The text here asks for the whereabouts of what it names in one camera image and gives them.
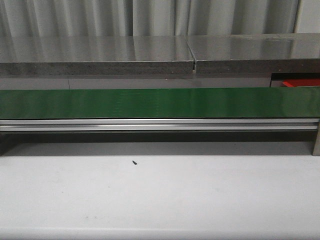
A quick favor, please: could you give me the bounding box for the grey table slab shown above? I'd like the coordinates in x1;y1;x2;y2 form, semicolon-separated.
186;33;320;75
0;36;194;77

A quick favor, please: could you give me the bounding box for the grey left table slab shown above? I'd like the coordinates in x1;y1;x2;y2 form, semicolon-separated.
0;36;194;77

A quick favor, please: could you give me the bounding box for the grey pleated curtain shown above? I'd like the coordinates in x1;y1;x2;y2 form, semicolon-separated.
0;0;299;37

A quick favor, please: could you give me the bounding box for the grey right table slab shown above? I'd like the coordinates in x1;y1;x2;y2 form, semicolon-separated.
186;33;320;75

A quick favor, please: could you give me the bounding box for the green conveyor belt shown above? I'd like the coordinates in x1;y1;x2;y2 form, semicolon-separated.
0;87;320;120

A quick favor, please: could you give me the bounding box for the right conveyor support leg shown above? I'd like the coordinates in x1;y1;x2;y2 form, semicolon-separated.
311;121;320;157

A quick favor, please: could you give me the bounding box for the red plastic tray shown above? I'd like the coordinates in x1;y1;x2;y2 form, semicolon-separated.
282;78;320;88

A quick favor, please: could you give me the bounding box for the aluminium conveyor frame rail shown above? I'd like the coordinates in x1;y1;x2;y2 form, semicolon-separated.
0;118;320;132

